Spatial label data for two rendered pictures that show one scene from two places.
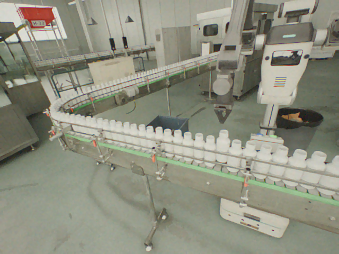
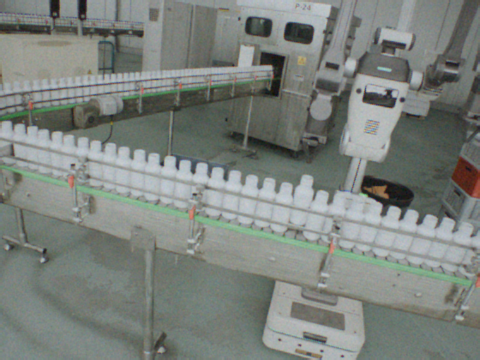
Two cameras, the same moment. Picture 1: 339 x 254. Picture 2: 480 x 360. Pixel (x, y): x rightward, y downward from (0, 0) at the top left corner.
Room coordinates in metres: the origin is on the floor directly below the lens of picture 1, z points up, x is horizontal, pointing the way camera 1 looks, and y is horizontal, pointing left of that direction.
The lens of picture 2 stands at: (-0.28, 0.28, 1.62)
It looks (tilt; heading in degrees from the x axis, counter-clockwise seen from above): 25 degrees down; 340
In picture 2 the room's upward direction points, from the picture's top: 9 degrees clockwise
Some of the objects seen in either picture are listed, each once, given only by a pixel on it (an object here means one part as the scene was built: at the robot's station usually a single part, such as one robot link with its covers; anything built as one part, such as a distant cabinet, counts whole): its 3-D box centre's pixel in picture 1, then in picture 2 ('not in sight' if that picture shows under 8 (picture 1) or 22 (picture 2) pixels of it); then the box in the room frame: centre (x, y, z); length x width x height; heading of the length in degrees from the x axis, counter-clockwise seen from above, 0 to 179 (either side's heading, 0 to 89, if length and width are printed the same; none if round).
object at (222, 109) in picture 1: (223, 112); (312, 147); (0.61, -0.25, 1.31); 0.07 x 0.07 x 0.09; 60
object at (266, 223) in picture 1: (253, 187); (318, 295); (1.05, -0.79, 0.24); 0.68 x 0.53 x 0.41; 150
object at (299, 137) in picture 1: (291, 136); (373, 222); (1.68, -1.60, 0.32); 0.45 x 0.45 x 0.64
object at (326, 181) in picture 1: (332, 175); (422, 239); (0.41, -0.61, 1.08); 0.06 x 0.06 x 0.17
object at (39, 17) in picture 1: (53, 56); not in sight; (6.63, 3.73, 1.40); 0.92 x 0.72 x 2.80; 132
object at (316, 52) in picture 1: (313, 47); (404, 94); (7.78, -7.08, 0.50); 1.24 x 1.03 x 1.00; 63
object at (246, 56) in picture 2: (205, 49); (245, 56); (4.54, -1.24, 1.22); 0.23 x 0.04 x 0.32; 42
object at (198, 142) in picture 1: (199, 147); (266, 202); (0.68, -0.16, 1.08); 0.06 x 0.06 x 0.17
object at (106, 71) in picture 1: (115, 81); (51, 81); (5.03, 1.33, 0.59); 1.10 x 0.62 x 1.18; 132
